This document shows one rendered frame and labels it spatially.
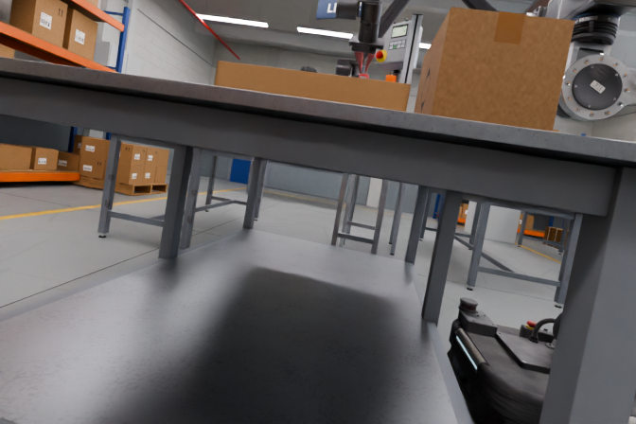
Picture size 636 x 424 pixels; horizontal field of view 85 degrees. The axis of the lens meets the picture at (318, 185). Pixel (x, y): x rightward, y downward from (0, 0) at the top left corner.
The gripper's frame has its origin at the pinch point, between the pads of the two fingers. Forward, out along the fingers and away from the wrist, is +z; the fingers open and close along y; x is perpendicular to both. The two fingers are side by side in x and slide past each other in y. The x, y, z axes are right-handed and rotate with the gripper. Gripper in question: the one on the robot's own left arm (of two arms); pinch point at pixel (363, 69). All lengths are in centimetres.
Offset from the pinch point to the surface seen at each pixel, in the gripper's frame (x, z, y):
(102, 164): -175, 241, 328
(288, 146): 70, -17, 3
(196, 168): -57, 108, 109
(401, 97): 65, -24, -10
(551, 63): 30, -19, -39
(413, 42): -59, 9, -16
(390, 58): -58, 17, -7
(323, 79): 65, -25, 0
